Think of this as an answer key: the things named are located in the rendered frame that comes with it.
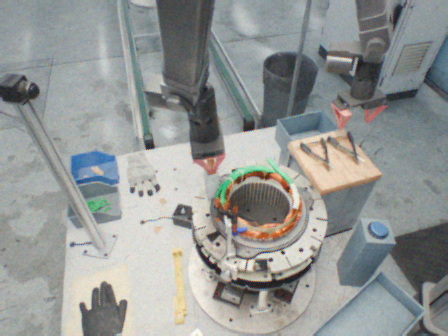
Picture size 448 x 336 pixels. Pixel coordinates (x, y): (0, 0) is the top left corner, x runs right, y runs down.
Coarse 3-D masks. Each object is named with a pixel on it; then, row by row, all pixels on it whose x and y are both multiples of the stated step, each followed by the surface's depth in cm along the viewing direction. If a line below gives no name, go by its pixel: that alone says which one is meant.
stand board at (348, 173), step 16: (288, 144) 99; (320, 144) 98; (304, 160) 93; (336, 160) 93; (352, 160) 93; (368, 160) 93; (320, 176) 89; (336, 176) 89; (352, 176) 89; (368, 176) 89; (320, 192) 86
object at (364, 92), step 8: (368, 80) 77; (376, 80) 77; (352, 88) 81; (360, 88) 79; (368, 88) 78; (376, 88) 84; (344, 96) 82; (352, 96) 82; (360, 96) 80; (368, 96) 80; (376, 96) 81; (384, 96) 81; (352, 104) 80; (360, 104) 80
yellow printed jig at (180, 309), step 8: (176, 256) 103; (176, 264) 101; (176, 272) 99; (176, 280) 97; (176, 296) 93; (184, 296) 94; (176, 304) 91; (184, 304) 91; (176, 312) 90; (184, 312) 91; (176, 320) 89
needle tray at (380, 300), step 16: (368, 288) 72; (384, 288) 72; (400, 288) 68; (352, 304) 69; (368, 304) 69; (384, 304) 69; (400, 304) 69; (416, 304) 66; (336, 320) 67; (352, 320) 67; (368, 320) 67; (384, 320) 67; (400, 320) 67; (416, 320) 63
